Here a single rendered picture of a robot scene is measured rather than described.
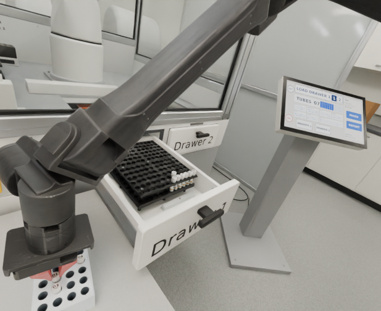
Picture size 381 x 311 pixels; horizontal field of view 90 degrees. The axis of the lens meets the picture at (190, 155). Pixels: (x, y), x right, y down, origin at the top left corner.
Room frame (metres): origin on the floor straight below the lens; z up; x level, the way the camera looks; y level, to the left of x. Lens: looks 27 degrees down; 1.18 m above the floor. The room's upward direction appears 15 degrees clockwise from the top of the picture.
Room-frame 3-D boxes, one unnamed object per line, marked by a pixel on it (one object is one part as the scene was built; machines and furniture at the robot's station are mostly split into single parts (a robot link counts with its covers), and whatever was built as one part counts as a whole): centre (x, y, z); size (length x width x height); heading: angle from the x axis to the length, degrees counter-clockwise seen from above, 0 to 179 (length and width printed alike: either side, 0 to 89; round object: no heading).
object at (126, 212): (0.45, 0.12, 0.86); 0.40 x 0.26 x 0.06; 50
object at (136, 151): (0.45, 0.11, 0.87); 0.22 x 0.18 x 0.06; 50
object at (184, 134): (0.77, 0.00, 0.87); 0.29 x 0.02 x 0.11; 140
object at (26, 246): (0.17, 0.16, 0.92); 0.10 x 0.07 x 0.07; 131
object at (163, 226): (0.32, -0.05, 0.87); 0.29 x 0.02 x 0.11; 140
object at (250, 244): (1.12, -0.64, 0.51); 0.50 x 0.45 x 1.02; 8
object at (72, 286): (0.18, 0.16, 0.78); 0.12 x 0.08 x 0.04; 39
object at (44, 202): (0.17, 0.17, 0.98); 0.07 x 0.06 x 0.07; 63
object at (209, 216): (0.30, -0.07, 0.91); 0.07 x 0.04 x 0.01; 140
